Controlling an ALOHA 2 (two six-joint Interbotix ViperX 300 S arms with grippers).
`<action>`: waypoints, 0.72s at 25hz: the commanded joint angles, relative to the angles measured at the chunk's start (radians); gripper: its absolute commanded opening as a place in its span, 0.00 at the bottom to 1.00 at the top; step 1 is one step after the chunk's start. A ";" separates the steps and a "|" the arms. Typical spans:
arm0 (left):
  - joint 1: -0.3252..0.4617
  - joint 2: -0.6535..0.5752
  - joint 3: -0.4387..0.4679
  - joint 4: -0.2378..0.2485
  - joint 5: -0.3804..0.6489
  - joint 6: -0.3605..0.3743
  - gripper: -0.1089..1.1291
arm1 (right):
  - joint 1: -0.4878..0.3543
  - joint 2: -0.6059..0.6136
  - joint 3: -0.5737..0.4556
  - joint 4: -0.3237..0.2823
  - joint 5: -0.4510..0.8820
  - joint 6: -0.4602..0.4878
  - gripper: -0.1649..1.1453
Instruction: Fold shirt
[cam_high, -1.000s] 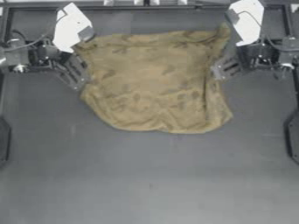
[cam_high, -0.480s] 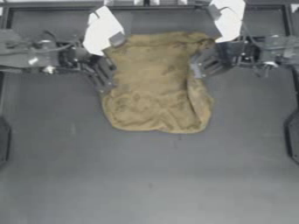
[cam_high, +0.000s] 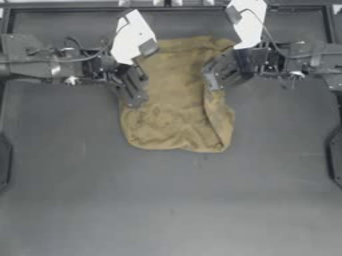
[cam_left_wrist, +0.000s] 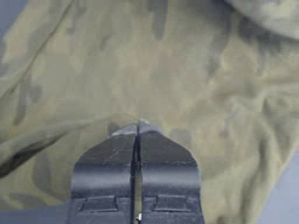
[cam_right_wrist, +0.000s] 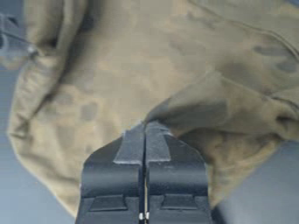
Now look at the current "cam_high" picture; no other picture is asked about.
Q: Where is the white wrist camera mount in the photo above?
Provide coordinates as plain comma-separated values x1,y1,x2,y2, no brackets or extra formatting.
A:
224,0,268,50
109,9,160,66

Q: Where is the tan camouflage t-shirt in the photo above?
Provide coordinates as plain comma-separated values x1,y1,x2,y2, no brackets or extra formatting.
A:
119,35,238,154

